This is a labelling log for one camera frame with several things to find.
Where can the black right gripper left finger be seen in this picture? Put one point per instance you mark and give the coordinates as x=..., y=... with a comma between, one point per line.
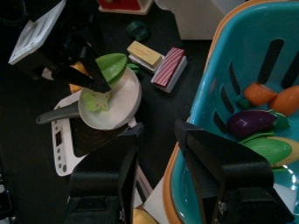
x=100, y=178

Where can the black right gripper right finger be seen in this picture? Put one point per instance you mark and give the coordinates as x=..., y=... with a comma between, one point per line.
x=229, y=175

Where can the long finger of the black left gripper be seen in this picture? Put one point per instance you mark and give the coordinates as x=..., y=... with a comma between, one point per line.
x=96, y=75

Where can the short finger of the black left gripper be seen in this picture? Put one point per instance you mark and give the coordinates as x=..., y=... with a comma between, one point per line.
x=73, y=77

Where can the light green starfruit slice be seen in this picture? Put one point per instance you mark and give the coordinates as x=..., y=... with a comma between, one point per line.
x=97, y=102

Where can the green starfruit end piece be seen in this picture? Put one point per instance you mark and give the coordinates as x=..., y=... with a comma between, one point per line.
x=113, y=65

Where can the white toy stove black top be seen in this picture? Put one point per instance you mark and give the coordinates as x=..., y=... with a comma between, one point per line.
x=61, y=163

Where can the yellow-orange toy fruit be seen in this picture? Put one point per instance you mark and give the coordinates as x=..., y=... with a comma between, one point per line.
x=75, y=88

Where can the small dark green toy piece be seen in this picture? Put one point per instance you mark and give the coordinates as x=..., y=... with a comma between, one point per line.
x=133, y=68

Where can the green and yellow toy corn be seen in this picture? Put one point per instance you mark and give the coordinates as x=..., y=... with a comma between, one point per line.
x=272, y=148

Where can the yellow toy butter block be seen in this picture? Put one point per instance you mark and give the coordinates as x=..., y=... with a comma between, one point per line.
x=144, y=54

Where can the white flat board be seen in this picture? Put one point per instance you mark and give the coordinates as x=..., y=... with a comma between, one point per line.
x=156, y=204

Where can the yellow toy fruit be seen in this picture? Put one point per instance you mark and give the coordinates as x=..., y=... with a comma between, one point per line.
x=141, y=217

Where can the red striped toy bacon block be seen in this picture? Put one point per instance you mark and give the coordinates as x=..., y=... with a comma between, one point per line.
x=168, y=69

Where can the purple toy eggplant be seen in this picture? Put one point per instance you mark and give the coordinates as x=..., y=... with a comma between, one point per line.
x=251, y=122

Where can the dark green toy vegetable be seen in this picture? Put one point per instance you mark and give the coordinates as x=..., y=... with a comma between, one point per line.
x=137, y=30

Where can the red wooden toy box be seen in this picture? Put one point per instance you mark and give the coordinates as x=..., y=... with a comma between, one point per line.
x=124, y=5

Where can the orange toy carrot piece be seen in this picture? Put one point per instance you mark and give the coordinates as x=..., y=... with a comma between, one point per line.
x=287, y=100
x=259, y=94

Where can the teal basket with orange rim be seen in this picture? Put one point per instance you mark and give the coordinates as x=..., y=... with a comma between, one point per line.
x=244, y=52

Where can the white wrist camera mount plate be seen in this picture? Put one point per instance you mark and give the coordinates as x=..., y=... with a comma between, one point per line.
x=35, y=32

